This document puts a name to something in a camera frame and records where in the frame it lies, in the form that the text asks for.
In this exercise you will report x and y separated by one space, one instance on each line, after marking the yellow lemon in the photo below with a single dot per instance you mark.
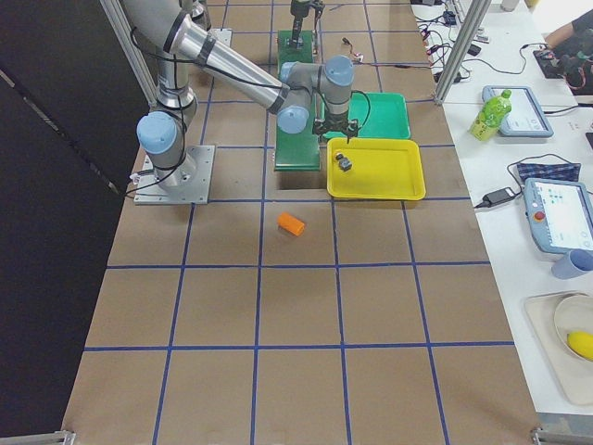
581 343

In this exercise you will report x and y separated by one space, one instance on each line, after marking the green tea bottle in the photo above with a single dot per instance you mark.
492 114

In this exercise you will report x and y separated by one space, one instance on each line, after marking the yellow push button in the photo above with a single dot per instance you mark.
343 162

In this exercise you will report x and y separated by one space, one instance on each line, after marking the beige tray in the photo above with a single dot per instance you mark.
573 374

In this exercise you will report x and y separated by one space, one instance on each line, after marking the white bowl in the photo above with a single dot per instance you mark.
573 313

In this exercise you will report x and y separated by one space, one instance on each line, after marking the plain orange cylinder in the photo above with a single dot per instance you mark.
291 224

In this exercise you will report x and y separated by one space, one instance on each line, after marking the black power adapter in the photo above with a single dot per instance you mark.
497 197

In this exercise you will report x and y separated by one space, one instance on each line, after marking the near teach pendant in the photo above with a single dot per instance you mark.
559 215

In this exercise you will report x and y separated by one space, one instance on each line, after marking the green conveyor belt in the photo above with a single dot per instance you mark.
297 147

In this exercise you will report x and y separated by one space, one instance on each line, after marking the yellow plastic tray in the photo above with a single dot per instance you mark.
387 169

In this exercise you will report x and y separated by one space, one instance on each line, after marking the blue plaid cloth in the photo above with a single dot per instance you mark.
567 172

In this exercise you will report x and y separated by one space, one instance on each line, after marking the green plastic tray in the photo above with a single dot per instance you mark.
380 115

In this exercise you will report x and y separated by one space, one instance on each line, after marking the aluminium frame post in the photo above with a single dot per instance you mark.
474 17

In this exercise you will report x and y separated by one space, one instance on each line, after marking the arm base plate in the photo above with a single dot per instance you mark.
189 184

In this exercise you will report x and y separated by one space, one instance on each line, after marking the far teach pendant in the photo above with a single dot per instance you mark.
526 118

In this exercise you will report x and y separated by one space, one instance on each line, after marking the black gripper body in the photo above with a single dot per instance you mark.
336 121

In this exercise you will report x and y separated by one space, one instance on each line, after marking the teach pendant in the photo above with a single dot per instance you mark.
559 215
526 118

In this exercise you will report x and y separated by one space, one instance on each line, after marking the blue cup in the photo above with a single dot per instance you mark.
572 264

